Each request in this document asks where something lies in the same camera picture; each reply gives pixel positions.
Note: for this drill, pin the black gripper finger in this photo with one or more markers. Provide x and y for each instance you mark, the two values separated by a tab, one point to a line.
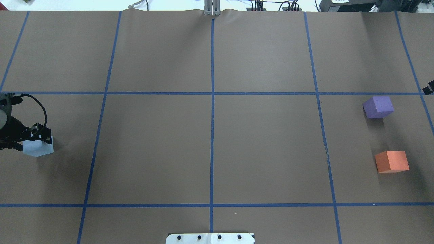
429	89

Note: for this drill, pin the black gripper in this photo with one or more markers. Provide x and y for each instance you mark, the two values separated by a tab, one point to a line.
14	127

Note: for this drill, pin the light blue foam block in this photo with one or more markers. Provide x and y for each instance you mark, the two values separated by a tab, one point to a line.
38	148

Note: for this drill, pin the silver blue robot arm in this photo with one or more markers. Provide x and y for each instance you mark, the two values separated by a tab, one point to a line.
10	99

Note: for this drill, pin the purple foam block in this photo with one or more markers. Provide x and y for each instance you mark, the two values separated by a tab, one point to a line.
378	107

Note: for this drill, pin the orange foam block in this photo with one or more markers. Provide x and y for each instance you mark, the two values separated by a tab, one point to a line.
391	162

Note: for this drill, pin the black box with label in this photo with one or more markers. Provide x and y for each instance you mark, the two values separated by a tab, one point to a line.
346	5

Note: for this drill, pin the black power strip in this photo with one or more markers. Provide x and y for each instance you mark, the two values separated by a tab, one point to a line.
274	5

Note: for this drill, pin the white pedestal column with base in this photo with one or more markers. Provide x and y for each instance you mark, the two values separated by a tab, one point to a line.
210	238

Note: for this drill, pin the aluminium frame post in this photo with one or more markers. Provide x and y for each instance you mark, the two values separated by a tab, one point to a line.
212	8

